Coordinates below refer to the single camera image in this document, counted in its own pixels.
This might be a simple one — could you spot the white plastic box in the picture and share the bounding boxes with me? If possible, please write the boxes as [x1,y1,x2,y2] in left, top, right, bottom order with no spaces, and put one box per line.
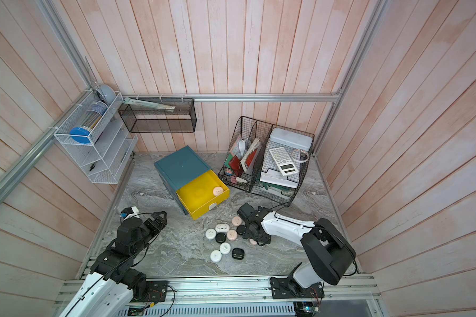
[270,128,313,151]

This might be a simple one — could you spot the black wire desk organizer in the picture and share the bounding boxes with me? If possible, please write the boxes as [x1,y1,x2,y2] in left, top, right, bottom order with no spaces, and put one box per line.
[218,116,314,206]

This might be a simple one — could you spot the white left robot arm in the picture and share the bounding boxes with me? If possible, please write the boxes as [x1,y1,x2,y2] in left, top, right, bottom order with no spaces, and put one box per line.
[60,207,168,316]

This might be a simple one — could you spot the blue capped clear tube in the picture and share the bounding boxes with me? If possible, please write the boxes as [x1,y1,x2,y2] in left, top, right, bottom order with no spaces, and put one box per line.
[70,100,108,144]

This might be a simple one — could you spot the yellow drawer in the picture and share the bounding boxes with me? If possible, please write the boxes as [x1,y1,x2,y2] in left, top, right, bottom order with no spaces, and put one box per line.
[176,170,230,220]

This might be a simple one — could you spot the white wire mesh shelf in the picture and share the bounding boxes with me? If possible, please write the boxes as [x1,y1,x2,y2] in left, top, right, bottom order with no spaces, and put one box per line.
[54,91,138,184]

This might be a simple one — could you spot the white oval earphone case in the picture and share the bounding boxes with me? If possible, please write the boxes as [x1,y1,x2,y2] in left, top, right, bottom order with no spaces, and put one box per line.
[215,223,230,233]

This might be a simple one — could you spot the white calculator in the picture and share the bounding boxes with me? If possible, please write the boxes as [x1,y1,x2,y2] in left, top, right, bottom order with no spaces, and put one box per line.
[268,147,299,176]

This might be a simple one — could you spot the black mesh wall basket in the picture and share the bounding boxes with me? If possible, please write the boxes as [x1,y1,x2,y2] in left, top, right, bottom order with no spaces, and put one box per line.
[118,97,197,133]

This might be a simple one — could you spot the red booklet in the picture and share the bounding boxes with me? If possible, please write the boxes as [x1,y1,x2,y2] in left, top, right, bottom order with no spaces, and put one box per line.
[228,156,243,177]

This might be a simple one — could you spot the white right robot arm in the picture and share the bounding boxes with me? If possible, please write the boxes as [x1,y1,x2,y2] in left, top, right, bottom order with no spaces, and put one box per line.
[237,203,356,299]

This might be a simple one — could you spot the teal drawer cabinet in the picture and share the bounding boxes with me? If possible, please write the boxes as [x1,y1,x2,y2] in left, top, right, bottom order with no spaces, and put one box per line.
[154,146,211,215]

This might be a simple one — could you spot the white round earphone case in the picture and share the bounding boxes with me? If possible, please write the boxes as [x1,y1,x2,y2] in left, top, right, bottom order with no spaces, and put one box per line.
[205,229,217,240]
[219,243,232,255]
[210,250,223,263]

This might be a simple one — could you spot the grey blue bowl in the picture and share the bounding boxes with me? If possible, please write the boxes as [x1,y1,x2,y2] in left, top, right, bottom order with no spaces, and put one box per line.
[96,84,116,106]

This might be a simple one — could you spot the aluminium frame rail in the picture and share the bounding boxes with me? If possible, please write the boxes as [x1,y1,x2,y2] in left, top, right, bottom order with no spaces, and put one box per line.
[0,1,391,205]

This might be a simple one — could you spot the pink earphone case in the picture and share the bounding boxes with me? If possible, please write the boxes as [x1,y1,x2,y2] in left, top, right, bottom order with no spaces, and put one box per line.
[226,229,238,241]
[231,216,243,227]
[212,186,224,197]

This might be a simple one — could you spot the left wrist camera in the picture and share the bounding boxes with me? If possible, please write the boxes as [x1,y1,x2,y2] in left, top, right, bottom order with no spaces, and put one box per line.
[120,206,140,221]

